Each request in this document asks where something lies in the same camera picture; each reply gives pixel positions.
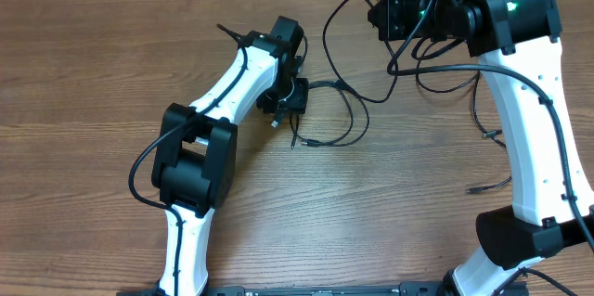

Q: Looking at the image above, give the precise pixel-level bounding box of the black USB-A cable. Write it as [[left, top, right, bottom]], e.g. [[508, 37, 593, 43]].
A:
[[270, 0, 400, 129]]

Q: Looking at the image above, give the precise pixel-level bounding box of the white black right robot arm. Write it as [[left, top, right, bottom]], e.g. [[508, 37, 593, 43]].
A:
[[368, 0, 593, 295]]

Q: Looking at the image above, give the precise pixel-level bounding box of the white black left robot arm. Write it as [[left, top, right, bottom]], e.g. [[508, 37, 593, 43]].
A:
[[151, 16, 308, 295]]

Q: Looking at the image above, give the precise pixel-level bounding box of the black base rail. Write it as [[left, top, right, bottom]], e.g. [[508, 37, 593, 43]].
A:
[[115, 279, 530, 296]]

